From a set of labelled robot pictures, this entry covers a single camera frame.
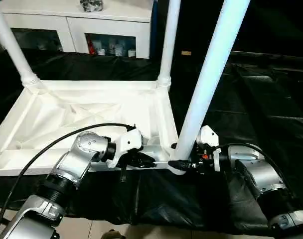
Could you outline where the white plastic table top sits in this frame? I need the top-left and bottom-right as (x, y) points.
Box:
(0, 79), (190, 178)

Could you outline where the black glossy mat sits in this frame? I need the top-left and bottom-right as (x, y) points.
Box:
(0, 48), (303, 232)

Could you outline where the large dark screen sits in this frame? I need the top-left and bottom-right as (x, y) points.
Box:
(176, 0), (303, 54)

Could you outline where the dark bag of parts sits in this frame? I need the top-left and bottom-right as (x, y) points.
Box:
(79, 0), (104, 13)

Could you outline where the white plastic table leg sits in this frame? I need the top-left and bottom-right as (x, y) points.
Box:
(170, 0), (252, 162)
(157, 0), (182, 88)
(0, 0), (42, 91)

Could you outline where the long black bar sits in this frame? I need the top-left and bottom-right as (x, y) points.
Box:
(230, 50), (303, 66)

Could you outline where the white glass-door cabinet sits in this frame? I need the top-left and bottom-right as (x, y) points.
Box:
(0, 0), (152, 60)

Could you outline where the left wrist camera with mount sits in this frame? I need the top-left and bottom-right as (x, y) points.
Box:
(106, 127), (145, 169)

